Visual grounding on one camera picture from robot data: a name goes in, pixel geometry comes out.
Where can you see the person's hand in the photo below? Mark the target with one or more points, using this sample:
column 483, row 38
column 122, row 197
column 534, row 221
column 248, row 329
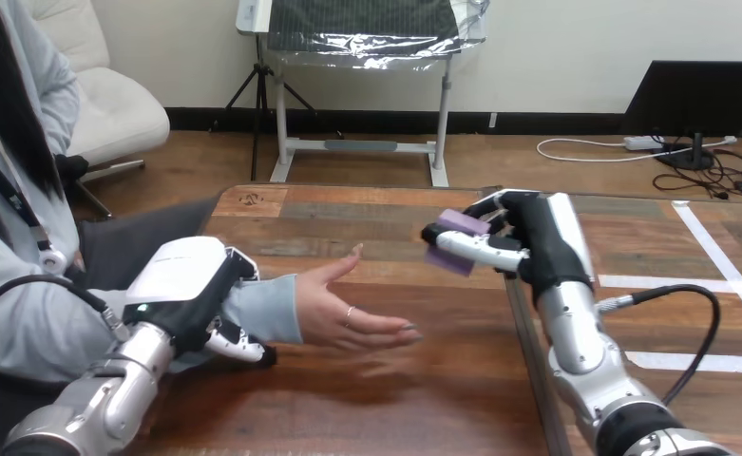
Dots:
column 339, row 311

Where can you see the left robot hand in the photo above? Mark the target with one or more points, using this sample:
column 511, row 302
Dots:
column 185, row 283

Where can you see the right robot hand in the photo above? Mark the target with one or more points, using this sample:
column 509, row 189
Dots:
column 543, row 242

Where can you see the purple block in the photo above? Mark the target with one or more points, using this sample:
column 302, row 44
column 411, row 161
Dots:
column 462, row 242

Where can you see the person's forearm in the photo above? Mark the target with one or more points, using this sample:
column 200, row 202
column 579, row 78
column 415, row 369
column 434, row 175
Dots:
column 263, row 308

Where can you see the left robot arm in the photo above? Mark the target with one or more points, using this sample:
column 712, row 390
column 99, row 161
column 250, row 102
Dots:
column 103, row 393

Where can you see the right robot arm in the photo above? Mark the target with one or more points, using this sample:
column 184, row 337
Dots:
column 587, row 365

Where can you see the person's body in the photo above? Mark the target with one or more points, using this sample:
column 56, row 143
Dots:
column 18, row 220

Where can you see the white power strip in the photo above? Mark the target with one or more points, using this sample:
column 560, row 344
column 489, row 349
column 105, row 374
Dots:
column 643, row 143

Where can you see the white desk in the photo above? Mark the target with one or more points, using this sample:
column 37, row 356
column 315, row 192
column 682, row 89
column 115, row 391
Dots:
column 358, row 138

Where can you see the black tripod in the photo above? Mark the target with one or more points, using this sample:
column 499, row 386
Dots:
column 260, row 107

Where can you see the white cushioned chair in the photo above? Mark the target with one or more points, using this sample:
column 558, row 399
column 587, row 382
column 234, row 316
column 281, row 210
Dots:
column 109, row 94

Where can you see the dark screen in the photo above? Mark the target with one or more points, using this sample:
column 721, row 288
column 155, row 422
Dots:
column 701, row 100

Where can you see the foil sheet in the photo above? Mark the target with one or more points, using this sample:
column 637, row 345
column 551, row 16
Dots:
column 370, row 28

